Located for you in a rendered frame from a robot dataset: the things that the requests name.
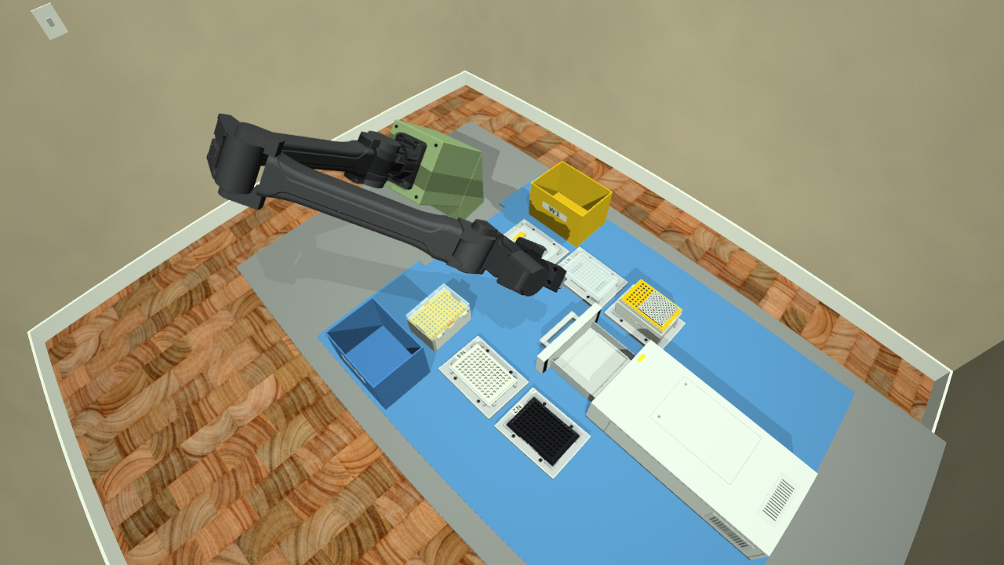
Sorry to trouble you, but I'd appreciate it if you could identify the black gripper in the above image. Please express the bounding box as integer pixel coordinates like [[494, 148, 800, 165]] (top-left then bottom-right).
[[497, 237, 547, 295]]

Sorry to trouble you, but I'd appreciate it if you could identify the yellow open-top bin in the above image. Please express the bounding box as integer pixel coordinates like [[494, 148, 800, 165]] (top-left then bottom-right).
[[529, 161, 613, 247]]

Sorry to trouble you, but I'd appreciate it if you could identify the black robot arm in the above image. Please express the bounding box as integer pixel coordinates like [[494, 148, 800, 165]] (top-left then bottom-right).
[[206, 113, 567, 297]]

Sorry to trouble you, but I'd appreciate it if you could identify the blue open-top box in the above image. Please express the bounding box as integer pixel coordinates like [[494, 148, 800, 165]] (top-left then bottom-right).
[[326, 297, 431, 410]]

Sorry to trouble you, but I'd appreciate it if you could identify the white rectangular plate with two black slots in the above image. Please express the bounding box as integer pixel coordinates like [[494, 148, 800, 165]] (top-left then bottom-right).
[[494, 388, 591, 479]]

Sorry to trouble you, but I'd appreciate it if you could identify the blue bench mat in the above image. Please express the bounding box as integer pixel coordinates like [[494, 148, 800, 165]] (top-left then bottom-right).
[[317, 175, 855, 565]]

